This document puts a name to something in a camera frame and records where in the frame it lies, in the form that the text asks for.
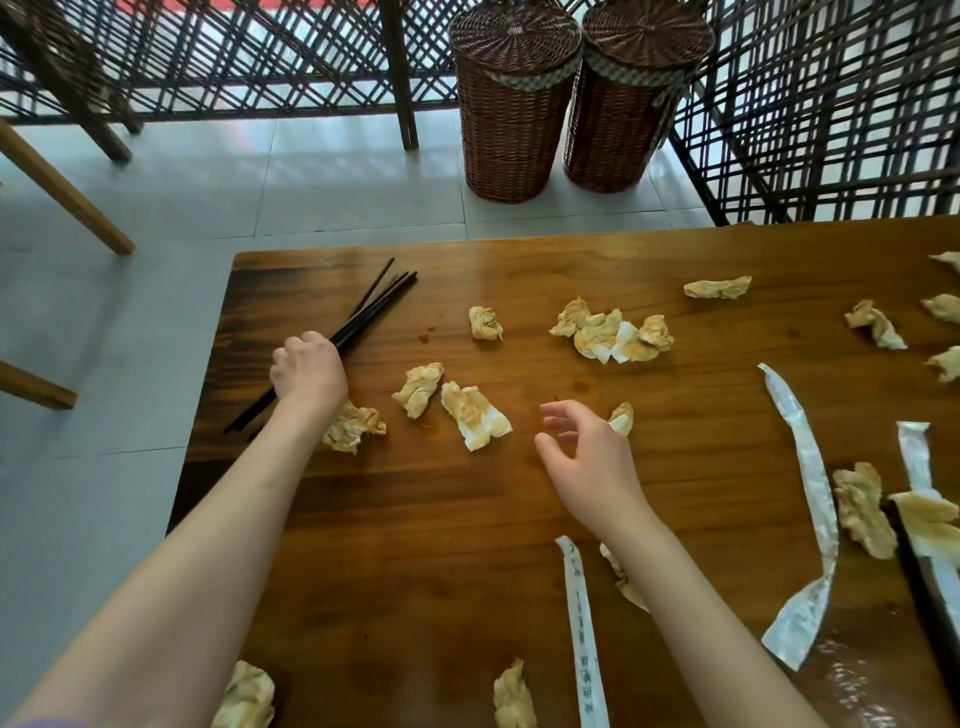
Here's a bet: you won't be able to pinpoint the person's left forearm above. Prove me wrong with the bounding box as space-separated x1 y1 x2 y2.
7 408 331 728

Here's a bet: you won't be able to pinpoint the light wooden table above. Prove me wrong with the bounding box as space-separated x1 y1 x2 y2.
0 118 136 412

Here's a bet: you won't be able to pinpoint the used napkins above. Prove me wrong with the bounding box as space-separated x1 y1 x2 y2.
211 251 960 728

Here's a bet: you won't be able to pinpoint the person's left hand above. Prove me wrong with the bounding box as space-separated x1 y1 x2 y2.
268 329 350 421

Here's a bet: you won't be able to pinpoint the person's right hand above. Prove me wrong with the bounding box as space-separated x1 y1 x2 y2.
533 399 654 541

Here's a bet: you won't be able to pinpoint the person's right forearm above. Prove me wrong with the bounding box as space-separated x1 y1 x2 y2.
607 509 830 728

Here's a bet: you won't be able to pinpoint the brown wicker lidded basket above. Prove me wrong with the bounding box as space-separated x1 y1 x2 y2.
562 0 716 196
448 0 584 205

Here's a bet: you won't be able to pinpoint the dark wooden table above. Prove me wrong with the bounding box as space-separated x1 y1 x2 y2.
166 215 960 728

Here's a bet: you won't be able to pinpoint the dark wooden lattice screen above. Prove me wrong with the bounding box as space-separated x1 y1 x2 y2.
0 0 676 166
667 0 960 228

